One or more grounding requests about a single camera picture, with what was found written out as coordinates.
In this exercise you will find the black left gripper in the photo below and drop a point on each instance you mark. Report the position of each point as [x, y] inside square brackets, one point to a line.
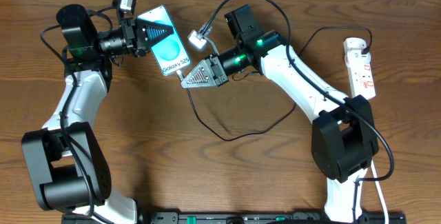
[133, 35]

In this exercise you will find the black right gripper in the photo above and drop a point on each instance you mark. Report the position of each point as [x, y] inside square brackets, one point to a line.
[220, 77]

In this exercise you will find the blue screen Galaxy smartphone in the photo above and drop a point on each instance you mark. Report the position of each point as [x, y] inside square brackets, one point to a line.
[170, 53]

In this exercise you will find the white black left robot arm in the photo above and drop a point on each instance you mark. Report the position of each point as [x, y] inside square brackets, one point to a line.
[66, 165]

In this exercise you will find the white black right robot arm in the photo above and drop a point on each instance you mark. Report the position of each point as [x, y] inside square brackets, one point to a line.
[343, 141]

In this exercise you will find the white USB charger adapter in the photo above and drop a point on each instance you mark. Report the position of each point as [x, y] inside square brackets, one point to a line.
[355, 53]

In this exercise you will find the white power strip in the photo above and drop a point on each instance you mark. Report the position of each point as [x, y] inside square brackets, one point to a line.
[361, 81]

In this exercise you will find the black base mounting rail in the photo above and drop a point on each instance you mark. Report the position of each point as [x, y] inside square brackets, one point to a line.
[249, 218]

